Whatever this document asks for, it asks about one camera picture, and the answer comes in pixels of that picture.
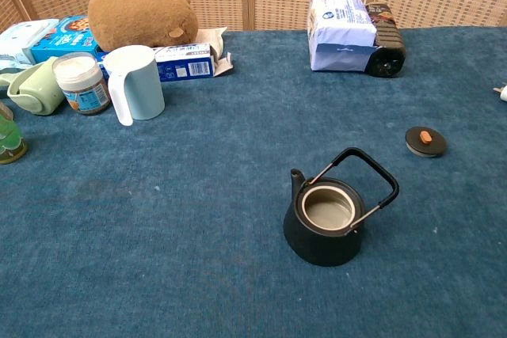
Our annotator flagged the green drink bottle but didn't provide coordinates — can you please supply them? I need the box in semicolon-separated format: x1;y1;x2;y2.
0;101;29;165

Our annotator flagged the light blue plastic pitcher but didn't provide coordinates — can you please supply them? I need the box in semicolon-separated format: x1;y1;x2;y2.
102;44;166;127

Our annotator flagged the brown plush capybara toy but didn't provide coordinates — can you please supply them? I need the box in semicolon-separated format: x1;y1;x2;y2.
87;0;199;54

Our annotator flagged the black teapot lid brown knob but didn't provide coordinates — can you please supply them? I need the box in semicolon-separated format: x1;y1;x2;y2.
405;125;448;159

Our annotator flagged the white blue tissue pack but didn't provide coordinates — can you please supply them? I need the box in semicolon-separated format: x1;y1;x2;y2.
307;0;379;73

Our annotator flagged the black cast iron teapot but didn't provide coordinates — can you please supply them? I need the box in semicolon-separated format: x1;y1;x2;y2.
283;146;400;268

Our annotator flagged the blue carpet table covering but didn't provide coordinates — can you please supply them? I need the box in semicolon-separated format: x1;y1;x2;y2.
0;25;507;338

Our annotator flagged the pale green ceramic mug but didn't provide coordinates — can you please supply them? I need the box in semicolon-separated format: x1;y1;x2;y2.
6;56;66;116

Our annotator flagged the white wet wipes pack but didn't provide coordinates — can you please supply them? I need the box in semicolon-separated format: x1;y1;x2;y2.
0;18;60;70

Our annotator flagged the white lidded jar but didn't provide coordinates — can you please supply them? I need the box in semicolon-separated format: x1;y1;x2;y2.
52;51;112;116

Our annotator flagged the dark brown snack package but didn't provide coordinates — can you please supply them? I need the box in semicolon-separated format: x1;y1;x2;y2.
364;2;407;79

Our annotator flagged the blue cookie box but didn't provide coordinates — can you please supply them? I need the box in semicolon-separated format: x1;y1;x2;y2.
30;14;105;65

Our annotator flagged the blue white toothpaste box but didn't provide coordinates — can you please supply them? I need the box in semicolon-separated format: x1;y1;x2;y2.
97;42;216;84

